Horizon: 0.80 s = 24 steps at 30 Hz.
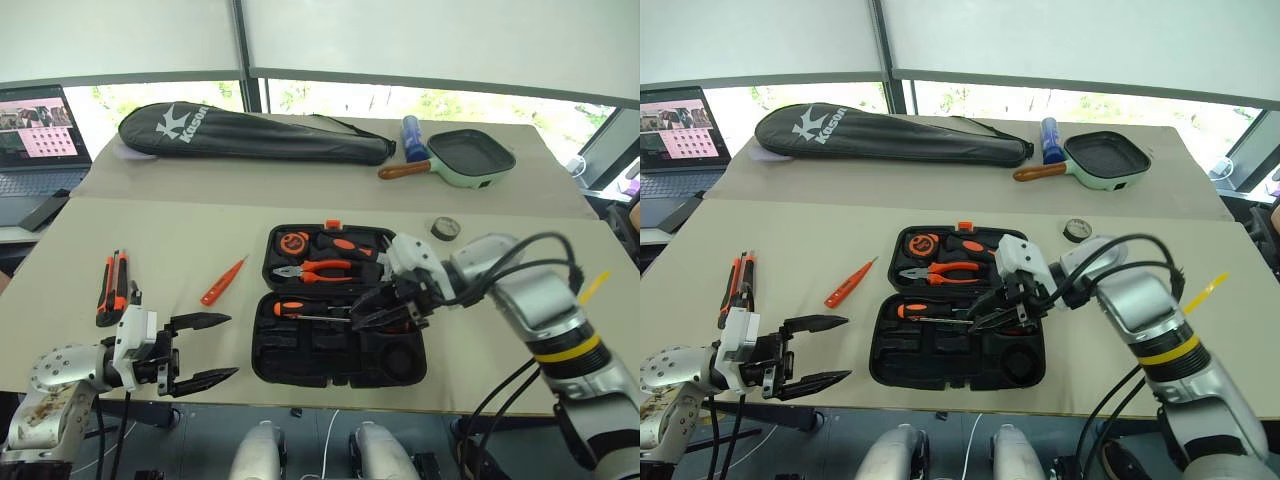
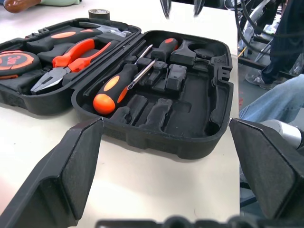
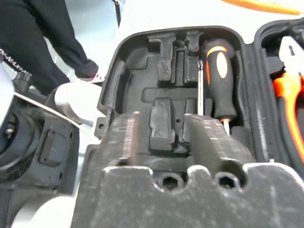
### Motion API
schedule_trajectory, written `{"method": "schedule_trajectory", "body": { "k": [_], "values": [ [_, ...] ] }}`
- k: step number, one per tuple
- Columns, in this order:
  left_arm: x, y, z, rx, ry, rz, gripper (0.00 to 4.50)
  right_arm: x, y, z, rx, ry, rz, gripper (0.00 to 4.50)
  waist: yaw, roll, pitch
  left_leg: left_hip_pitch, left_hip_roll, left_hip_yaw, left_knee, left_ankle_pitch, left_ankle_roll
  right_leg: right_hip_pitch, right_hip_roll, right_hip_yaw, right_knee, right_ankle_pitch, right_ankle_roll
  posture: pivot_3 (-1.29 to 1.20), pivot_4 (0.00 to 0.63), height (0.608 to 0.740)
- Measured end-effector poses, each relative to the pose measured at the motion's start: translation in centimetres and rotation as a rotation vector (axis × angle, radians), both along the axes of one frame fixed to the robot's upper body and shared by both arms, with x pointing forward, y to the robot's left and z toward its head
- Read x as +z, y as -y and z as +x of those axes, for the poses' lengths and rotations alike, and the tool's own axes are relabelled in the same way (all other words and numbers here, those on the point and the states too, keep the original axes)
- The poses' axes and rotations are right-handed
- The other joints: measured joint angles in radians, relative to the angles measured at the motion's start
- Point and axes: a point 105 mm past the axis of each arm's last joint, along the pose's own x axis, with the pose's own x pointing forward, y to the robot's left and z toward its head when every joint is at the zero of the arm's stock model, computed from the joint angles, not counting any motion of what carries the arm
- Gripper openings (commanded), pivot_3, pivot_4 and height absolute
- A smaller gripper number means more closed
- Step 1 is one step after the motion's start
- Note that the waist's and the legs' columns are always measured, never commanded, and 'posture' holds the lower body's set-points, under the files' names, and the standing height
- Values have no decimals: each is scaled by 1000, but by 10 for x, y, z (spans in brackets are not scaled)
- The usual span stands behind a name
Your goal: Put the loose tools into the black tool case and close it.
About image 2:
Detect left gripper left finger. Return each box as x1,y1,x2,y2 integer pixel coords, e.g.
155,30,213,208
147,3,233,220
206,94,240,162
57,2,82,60
0,118,105,228

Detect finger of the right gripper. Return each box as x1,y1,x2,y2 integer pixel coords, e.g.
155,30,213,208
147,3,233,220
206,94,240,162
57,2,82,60
193,0,206,17
160,0,174,18

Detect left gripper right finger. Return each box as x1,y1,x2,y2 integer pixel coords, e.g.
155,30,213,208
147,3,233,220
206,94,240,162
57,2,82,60
228,118,304,228

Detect black plastic tool case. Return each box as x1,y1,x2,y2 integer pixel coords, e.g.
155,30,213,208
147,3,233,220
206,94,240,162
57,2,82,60
0,18,235,164

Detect black tool with orange grip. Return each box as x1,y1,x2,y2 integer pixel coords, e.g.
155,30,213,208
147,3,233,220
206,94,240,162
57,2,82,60
26,25,112,52

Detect silver robot body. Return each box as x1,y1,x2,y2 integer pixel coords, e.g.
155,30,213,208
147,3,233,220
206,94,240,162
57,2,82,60
261,119,304,150

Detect small black orange screwdriver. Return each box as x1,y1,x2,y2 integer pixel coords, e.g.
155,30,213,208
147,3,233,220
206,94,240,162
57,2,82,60
127,37,179,91

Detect clear bag of small parts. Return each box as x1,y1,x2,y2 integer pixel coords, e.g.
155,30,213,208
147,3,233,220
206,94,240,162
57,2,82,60
104,26,133,38

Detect person in blue jeans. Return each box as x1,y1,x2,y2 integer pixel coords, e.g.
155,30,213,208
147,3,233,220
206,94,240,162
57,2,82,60
238,73,304,124

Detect dark tape roll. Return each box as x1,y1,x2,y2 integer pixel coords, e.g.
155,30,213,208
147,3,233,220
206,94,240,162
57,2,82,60
87,9,110,21

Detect person in dark trousers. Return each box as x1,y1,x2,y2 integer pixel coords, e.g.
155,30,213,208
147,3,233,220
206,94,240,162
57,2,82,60
244,0,304,90

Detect large orange black screwdriver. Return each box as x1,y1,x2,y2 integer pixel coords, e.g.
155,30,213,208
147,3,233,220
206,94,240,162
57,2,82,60
93,44,154,115

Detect pale green object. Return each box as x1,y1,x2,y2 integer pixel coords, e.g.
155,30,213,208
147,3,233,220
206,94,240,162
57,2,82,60
39,0,81,6

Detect black orange tape measure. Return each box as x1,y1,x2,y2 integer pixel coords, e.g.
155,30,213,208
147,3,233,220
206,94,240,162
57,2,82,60
0,51,41,80

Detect brown rounded object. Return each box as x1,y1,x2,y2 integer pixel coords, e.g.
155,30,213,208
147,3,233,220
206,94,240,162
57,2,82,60
4,0,41,14

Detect metal stand with cables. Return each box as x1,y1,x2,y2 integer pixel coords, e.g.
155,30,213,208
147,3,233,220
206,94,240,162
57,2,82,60
234,0,283,65

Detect orange handled pliers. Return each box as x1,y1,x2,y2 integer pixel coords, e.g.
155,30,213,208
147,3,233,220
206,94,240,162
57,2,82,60
30,38,119,95

